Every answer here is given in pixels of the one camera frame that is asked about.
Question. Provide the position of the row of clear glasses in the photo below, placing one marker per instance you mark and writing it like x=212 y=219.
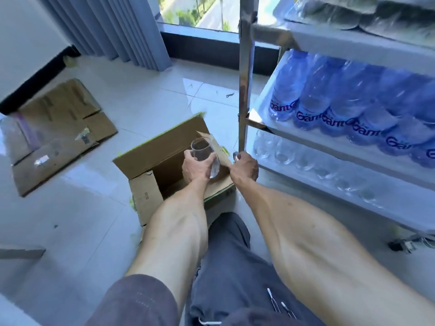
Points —
x=306 y=159

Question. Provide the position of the plastic wrapped packs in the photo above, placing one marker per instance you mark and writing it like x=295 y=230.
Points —
x=346 y=11

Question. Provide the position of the clear drinking glass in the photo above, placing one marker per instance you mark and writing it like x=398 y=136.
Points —
x=202 y=148

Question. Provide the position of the person's right forearm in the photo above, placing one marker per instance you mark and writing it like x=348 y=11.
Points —
x=306 y=247

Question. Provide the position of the row of blue water bottles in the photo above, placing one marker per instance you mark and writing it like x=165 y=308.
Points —
x=340 y=98

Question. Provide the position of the person's right hand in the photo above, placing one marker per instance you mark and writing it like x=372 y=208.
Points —
x=245 y=169

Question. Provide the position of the grey trousers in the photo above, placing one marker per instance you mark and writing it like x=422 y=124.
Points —
x=231 y=268

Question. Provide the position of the person's left hand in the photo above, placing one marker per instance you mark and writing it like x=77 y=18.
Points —
x=195 y=171

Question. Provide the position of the black caster wheel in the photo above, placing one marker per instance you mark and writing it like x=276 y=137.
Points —
x=402 y=245

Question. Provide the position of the clear plastic film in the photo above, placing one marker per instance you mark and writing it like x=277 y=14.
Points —
x=13 y=139

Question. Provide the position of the flattened cardboard box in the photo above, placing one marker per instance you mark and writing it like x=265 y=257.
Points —
x=57 y=132

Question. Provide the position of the black skirting board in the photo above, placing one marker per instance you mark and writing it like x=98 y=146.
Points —
x=34 y=83

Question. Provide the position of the grey shirt sleeve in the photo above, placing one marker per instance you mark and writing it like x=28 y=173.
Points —
x=136 y=302

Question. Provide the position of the open cardboard box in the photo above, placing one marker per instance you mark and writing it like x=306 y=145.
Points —
x=153 y=156

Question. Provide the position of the person's left forearm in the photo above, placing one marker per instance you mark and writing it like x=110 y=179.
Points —
x=173 y=227

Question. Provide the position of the grey curtain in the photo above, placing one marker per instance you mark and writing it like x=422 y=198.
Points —
x=112 y=27

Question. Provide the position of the metal shelf rack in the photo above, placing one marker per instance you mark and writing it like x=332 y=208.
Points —
x=246 y=64

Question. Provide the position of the person's left fingers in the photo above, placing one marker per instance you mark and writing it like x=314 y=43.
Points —
x=212 y=161

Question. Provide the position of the black window frame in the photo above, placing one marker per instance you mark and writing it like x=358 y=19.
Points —
x=204 y=44

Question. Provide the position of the person's right fingers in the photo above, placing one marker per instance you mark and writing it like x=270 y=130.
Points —
x=244 y=156

